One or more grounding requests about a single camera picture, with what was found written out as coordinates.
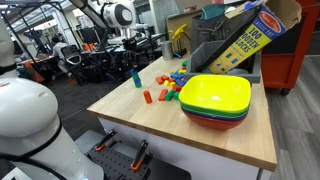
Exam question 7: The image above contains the red wooden cylinder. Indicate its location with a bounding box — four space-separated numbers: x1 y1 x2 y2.
143 90 153 105

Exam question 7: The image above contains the black office chair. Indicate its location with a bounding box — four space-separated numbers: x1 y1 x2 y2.
60 44 88 86

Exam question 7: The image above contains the blue gadget base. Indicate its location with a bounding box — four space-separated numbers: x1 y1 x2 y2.
173 48 188 60

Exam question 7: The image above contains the green plastic bowl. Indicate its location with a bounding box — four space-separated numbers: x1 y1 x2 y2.
179 103 251 118

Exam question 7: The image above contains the teal object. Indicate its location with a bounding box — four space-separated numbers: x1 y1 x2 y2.
199 3 226 21

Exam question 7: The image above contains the seated person white shirt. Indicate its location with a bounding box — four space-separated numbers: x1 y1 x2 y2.
51 35 73 76

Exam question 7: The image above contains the red tool cabinet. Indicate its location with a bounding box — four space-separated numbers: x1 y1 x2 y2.
260 0 320 96

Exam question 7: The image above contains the dark grey felt bin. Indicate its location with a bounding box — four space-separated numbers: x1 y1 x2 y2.
190 13 234 51

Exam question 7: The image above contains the black orange clamp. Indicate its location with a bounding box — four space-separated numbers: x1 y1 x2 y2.
129 139 149 172
94 129 118 153

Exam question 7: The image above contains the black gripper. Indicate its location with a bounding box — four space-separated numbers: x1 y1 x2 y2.
123 35 147 72

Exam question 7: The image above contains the yellow plastic gadget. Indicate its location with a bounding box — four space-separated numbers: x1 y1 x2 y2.
168 23 188 41

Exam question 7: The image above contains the wooden blocks cardboard box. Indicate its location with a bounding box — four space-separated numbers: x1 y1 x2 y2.
203 0 303 75

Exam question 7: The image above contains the green wooden cylinder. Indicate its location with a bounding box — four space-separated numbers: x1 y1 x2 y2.
164 89 176 102

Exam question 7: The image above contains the metal cup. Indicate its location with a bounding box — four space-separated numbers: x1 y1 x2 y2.
160 40 174 62

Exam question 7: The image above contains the red plastic bowl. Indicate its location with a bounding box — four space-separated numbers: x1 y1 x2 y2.
182 110 249 131

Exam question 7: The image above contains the grey plastic bin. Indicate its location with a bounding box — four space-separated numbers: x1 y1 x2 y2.
184 39 262 84

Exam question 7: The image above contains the yellow plastic bowl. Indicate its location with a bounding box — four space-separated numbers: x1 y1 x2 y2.
178 74 252 114

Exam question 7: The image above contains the blue plastic bowl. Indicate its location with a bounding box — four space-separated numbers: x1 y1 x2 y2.
181 108 250 122

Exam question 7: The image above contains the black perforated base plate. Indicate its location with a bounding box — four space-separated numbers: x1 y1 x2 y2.
74 129 192 180

